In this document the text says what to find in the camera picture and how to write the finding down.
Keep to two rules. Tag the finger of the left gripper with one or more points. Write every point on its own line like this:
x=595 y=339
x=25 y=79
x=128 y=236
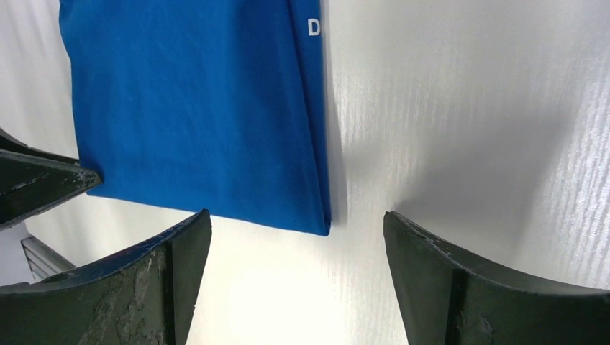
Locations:
x=34 y=181

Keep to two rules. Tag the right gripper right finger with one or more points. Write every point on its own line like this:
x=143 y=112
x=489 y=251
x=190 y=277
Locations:
x=449 y=295

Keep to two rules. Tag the blue printed t-shirt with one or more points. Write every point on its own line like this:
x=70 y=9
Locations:
x=203 y=104

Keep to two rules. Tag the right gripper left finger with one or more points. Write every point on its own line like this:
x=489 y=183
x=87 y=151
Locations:
x=144 y=294

